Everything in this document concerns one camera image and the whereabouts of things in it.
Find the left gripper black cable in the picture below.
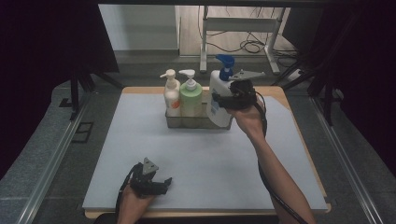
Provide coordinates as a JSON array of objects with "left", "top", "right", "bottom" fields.
[{"left": 114, "top": 162, "right": 142, "bottom": 216}]

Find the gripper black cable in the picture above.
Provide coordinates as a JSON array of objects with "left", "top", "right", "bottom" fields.
[
  {"left": 253, "top": 91, "right": 310, "bottom": 224},
  {"left": 114, "top": 162, "right": 142, "bottom": 216}
]

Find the white power strip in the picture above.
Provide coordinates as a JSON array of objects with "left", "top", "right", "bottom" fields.
[{"left": 287, "top": 68, "right": 304, "bottom": 81}]

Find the person's dark clothing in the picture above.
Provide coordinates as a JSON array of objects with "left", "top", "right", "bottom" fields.
[{"left": 92, "top": 213, "right": 281, "bottom": 224}]

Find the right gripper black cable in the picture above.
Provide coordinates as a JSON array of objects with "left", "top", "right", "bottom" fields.
[{"left": 253, "top": 91, "right": 310, "bottom": 224}]

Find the aluminium rail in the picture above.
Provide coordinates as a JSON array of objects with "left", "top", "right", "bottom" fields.
[
  {"left": 17, "top": 92, "right": 92, "bottom": 224},
  {"left": 310, "top": 95, "right": 385, "bottom": 224}
]

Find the large white bottle blue pump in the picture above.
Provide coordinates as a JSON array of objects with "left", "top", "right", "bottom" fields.
[{"left": 205, "top": 54, "right": 236, "bottom": 129}]

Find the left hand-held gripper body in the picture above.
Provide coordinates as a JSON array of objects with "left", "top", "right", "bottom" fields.
[{"left": 129, "top": 157, "right": 163, "bottom": 198}]

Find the black metal stand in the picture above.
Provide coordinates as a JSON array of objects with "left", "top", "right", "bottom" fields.
[
  {"left": 307, "top": 76, "right": 344, "bottom": 127},
  {"left": 68, "top": 72, "right": 96, "bottom": 121}
]

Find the white cabinet panel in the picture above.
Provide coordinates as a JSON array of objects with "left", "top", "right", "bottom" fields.
[{"left": 98, "top": 4, "right": 180, "bottom": 52}]

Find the green bottle white pump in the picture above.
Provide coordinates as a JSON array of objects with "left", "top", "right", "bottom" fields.
[{"left": 177, "top": 68, "right": 204, "bottom": 119}]

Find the wooden table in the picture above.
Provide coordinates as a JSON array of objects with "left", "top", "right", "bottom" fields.
[{"left": 83, "top": 85, "right": 332, "bottom": 219}]

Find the person's right hand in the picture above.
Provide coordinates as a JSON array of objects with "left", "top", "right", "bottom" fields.
[{"left": 228, "top": 99, "right": 266, "bottom": 138}]

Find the cream bottle orange label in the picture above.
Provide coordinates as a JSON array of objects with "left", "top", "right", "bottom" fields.
[{"left": 159, "top": 68, "right": 182, "bottom": 119}]

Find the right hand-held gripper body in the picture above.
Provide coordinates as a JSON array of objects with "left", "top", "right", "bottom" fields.
[{"left": 228, "top": 69, "right": 266, "bottom": 110}]

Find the light blue table mat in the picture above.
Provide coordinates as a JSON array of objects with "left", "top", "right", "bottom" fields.
[{"left": 82, "top": 92, "right": 330, "bottom": 213}]

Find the bundle of floor cables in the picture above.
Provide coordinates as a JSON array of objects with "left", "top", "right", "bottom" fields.
[{"left": 197, "top": 5, "right": 301, "bottom": 60}]

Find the clear storage tray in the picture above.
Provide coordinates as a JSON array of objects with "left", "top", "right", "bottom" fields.
[{"left": 164, "top": 90, "right": 233, "bottom": 130}]

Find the black curtain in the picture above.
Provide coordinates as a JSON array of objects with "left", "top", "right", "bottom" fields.
[
  {"left": 281, "top": 5, "right": 396, "bottom": 178},
  {"left": 0, "top": 0, "right": 120, "bottom": 181}
]

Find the white metal desk frame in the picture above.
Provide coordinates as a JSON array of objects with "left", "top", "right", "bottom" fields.
[{"left": 199, "top": 5, "right": 286, "bottom": 76}]

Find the person's left hand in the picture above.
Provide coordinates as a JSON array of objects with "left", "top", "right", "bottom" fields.
[{"left": 117, "top": 184, "right": 157, "bottom": 216}]

